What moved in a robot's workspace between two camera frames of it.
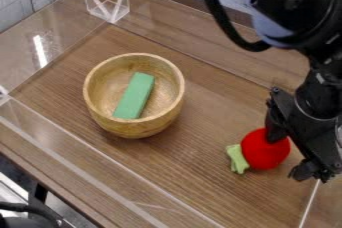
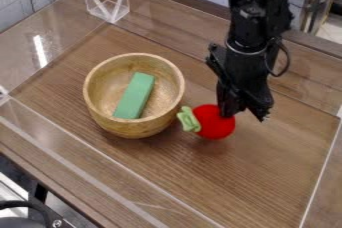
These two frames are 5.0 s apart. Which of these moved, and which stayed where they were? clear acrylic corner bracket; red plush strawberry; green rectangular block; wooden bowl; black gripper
Moved: red plush strawberry; black gripper
Stayed: green rectangular block; clear acrylic corner bracket; wooden bowl
